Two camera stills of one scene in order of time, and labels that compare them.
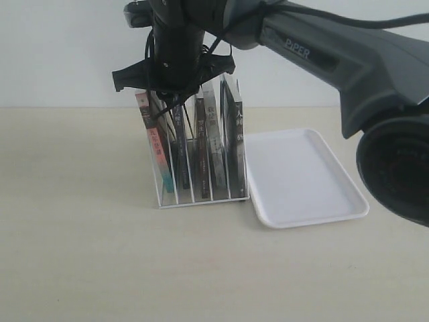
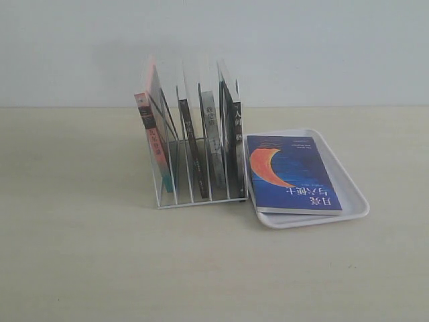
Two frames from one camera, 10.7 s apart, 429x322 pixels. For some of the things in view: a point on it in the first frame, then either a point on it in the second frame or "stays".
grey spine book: (217, 161) stays
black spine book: (232, 123) stays
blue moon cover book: (177, 123) -> (289, 176)
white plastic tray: (293, 178) stays
